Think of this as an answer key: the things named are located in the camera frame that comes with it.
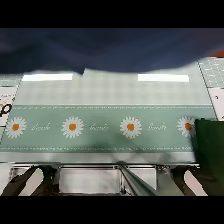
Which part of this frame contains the silver frame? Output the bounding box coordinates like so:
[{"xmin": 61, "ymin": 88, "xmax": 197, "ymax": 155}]
[{"xmin": 9, "ymin": 161, "xmax": 202, "ymax": 197}]

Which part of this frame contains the blue T-shirt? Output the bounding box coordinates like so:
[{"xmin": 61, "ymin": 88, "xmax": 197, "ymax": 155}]
[{"xmin": 0, "ymin": 27, "xmax": 224, "ymax": 76}]

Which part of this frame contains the dark green garment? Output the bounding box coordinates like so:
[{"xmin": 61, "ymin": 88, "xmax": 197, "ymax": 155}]
[{"xmin": 191, "ymin": 117, "xmax": 224, "ymax": 175}]

